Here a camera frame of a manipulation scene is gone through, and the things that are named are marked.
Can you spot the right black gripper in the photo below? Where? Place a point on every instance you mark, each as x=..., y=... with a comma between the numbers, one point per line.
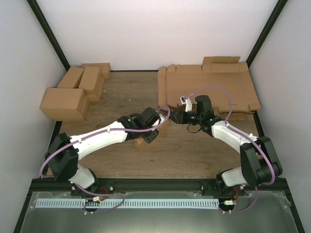
x=180, y=119

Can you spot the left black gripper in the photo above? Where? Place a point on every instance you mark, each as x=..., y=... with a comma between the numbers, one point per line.
x=149, y=139

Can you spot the brown cardboard box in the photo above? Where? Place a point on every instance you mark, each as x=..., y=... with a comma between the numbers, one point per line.
x=144, y=142

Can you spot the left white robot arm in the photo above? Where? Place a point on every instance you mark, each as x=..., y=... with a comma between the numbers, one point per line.
x=71, y=149

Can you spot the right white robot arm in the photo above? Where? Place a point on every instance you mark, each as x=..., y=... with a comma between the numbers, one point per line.
x=259, y=161

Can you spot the small cardboard box rear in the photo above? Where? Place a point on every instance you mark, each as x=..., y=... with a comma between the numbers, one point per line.
x=104, y=67

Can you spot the folded cardboard box middle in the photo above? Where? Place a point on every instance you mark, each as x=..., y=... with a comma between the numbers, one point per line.
x=92, y=82

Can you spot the folded cardboard box back left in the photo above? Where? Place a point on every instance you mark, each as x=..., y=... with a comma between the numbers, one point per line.
x=72, y=78

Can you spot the large folded cardboard box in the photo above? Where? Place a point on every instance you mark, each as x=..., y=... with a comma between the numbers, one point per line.
x=65, y=104

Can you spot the stack of flat cardboard blanks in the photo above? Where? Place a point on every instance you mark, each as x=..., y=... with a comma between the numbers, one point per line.
x=225, y=79

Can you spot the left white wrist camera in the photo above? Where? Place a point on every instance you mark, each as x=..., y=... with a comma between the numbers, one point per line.
x=160, y=119

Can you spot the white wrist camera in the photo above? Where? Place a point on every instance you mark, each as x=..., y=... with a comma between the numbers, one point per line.
x=160, y=119
x=187, y=103

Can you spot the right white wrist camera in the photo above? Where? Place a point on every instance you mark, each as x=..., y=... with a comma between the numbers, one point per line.
x=187, y=103

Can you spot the light blue slotted cable duct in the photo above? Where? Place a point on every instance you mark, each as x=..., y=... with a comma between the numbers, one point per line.
x=129, y=203

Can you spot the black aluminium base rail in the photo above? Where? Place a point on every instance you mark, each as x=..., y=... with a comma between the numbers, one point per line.
x=207, y=187

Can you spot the black frame post right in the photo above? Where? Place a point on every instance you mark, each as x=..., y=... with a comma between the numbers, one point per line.
x=276, y=12

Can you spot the black frame post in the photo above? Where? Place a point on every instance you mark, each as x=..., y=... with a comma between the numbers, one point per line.
x=48, y=32
x=276, y=12

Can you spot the black frame post left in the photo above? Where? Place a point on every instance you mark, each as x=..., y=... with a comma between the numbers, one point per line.
x=48, y=32

